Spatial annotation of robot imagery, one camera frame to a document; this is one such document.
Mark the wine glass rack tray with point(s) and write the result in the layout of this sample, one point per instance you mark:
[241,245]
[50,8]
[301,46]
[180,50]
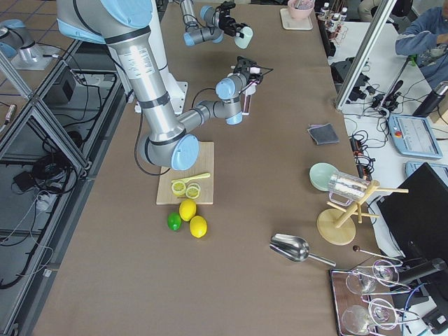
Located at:
[362,298]

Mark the grey folded cloth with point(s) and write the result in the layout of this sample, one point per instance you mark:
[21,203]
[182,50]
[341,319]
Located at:
[323,134]

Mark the bamboo cutting board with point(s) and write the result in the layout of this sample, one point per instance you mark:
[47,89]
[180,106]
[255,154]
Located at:
[204,164]

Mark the blue teach pendant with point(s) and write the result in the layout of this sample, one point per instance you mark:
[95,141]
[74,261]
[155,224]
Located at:
[413,137]

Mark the lemon slice upper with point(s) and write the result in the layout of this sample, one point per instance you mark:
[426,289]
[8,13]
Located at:
[178,188]

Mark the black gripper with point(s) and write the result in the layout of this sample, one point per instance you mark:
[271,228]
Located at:
[225,24]
[250,85]

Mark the wooden mug tree stand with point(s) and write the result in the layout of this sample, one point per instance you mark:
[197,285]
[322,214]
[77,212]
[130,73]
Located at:
[336,224]

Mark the black monitor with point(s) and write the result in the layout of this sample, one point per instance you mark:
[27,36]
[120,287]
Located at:
[418,219]

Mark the pink bowl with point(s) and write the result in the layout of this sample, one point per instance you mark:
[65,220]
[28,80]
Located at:
[300,9]

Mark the clear glass pitcher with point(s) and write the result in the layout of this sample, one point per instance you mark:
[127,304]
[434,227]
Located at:
[345,188]

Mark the aluminium frame post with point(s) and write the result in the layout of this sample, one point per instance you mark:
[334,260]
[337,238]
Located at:
[366,46]

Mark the lemon slice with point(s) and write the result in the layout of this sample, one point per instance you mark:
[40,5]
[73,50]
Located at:
[178,188]
[193,191]

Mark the mint green cup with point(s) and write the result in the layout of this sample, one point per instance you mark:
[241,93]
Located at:
[243,43]

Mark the green lime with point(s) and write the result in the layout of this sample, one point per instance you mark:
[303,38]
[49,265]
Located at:
[174,221]

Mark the seated person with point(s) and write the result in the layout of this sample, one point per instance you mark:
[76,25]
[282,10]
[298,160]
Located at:
[426,40]

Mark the beige tray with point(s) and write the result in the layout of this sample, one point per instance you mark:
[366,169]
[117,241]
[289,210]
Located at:
[299,24]

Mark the yellow plastic knife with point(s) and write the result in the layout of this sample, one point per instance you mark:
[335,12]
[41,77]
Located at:
[192,178]

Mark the silver metal scoop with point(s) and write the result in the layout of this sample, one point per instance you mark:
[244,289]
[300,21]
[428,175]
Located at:
[295,248]

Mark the whole yellow lemon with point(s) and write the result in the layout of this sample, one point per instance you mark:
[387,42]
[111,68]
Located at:
[198,226]
[187,209]

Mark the lemon slice lower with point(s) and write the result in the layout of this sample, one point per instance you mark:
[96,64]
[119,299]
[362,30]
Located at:
[193,191]

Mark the green bowl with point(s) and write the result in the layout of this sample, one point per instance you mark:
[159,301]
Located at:
[320,174]

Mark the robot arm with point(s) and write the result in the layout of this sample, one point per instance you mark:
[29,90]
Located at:
[197,32]
[128,27]

